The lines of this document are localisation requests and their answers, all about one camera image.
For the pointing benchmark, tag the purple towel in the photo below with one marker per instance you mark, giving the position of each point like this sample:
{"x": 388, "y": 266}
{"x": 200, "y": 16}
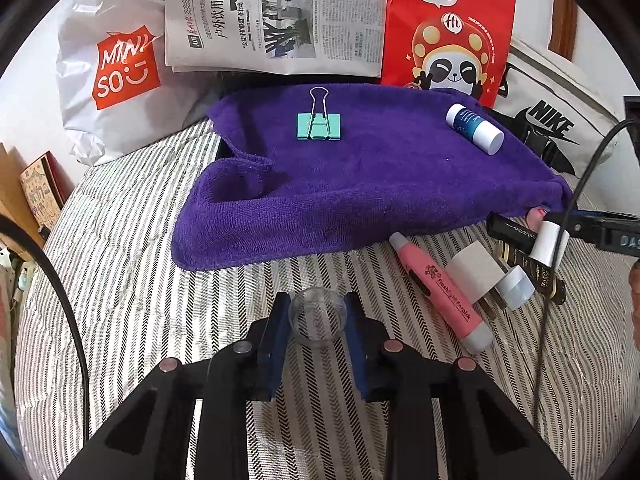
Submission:
{"x": 350, "y": 185}

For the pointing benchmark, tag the black and gold battery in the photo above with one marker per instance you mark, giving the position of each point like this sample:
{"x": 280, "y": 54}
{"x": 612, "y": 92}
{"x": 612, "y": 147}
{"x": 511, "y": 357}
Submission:
{"x": 547, "y": 285}

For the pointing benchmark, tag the red panda paper bag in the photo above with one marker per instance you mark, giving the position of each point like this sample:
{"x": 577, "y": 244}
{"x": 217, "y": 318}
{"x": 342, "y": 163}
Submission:
{"x": 400, "y": 35}

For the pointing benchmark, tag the grey and white USB adapter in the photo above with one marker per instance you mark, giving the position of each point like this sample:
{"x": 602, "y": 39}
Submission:
{"x": 515, "y": 287}

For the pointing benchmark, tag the white canvas tote bag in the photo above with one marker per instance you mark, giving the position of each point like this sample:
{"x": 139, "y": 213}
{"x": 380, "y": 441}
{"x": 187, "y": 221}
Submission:
{"x": 575, "y": 95}

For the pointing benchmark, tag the blue and white tube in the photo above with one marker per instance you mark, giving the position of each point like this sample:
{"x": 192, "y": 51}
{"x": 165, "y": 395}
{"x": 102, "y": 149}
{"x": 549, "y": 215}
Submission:
{"x": 472, "y": 127}

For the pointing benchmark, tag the brown wooden panel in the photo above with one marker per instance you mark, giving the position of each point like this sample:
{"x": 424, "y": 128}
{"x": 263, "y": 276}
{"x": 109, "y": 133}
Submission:
{"x": 565, "y": 25}

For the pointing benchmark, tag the white plastic shopping bag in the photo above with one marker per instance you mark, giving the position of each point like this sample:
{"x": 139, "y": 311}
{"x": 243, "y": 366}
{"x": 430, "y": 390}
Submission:
{"x": 80, "y": 110}

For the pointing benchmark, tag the white wall charger plug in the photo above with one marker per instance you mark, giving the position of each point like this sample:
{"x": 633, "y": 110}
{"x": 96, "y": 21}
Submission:
{"x": 475, "y": 270}

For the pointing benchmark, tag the clear plastic cap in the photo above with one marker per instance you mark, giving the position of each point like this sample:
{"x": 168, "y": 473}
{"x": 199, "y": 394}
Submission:
{"x": 317, "y": 317}

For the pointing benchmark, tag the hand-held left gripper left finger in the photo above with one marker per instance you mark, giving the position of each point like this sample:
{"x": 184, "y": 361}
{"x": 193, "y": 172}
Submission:
{"x": 281, "y": 327}

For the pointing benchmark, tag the newspaper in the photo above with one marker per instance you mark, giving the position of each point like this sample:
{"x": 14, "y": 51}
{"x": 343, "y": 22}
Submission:
{"x": 225, "y": 35}

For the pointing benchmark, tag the teal binder clip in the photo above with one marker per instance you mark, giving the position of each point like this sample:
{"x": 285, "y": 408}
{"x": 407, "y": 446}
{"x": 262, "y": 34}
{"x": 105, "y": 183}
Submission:
{"x": 320, "y": 127}

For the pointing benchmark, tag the black mascara tube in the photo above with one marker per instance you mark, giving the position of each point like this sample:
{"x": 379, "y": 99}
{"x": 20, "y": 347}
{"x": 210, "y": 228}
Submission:
{"x": 515, "y": 232}

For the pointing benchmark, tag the person's right hand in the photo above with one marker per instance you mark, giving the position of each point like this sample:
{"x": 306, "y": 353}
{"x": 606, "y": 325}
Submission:
{"x": 635, "y": 282}

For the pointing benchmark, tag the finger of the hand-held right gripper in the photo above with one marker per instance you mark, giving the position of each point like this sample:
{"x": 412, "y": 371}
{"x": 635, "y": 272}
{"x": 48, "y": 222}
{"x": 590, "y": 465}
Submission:
{"x": 585, "y": 222}

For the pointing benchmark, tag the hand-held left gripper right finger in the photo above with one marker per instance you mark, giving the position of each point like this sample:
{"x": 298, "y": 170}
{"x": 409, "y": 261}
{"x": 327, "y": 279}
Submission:
{"x": 354, "y": 327}

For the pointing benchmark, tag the small pink jar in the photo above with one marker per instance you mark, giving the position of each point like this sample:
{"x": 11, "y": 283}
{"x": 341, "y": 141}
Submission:
{"x": 536, "y": 216}

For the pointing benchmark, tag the white tape roll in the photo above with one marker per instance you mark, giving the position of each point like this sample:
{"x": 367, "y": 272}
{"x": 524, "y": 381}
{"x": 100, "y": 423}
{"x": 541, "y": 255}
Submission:
{"x": 547, "y": 240}

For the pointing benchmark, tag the pink pen flashlight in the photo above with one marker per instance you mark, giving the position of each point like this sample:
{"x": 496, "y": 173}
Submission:
{"x": 440, "y": 285}

